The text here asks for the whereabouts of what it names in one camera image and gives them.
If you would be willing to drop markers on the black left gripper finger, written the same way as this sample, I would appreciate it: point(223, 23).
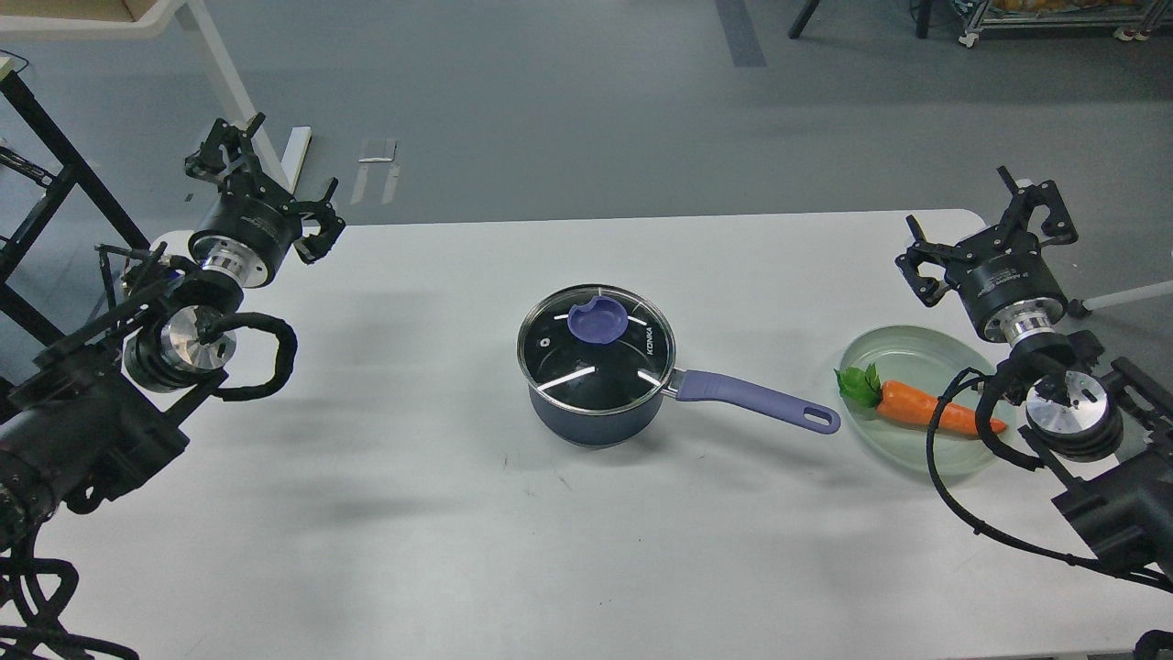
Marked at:
point(313, 247)
point(227, 159)

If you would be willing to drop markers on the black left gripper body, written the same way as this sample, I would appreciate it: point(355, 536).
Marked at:
point(244, 239)

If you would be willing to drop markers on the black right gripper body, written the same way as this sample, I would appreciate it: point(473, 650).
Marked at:
point(1005, 285)

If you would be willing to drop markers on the glass lid with purple knob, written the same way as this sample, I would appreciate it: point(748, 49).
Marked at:
point(596, 349)

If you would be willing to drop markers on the blue saucepan with handle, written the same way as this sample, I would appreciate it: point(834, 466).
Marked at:
point(684, 386)

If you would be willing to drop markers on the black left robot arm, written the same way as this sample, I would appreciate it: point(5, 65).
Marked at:
point(103, 416)

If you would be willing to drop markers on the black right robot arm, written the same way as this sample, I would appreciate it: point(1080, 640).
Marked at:
point(1105, 438)

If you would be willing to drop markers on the pale green plate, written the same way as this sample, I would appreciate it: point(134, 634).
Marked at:
point(891, 378)

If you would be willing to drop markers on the orange toy carrot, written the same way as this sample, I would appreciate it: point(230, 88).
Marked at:
point(902, 403)

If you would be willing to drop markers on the black metal stand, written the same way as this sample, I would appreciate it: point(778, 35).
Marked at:
point(74, 173)

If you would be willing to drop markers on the metal wheeled cart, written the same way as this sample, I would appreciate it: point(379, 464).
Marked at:
point(1128, 21)

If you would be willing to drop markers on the black chair leg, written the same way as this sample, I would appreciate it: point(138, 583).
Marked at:
point(922, 14)

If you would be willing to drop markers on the white desk frame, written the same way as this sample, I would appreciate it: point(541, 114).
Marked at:
point(133, 20)

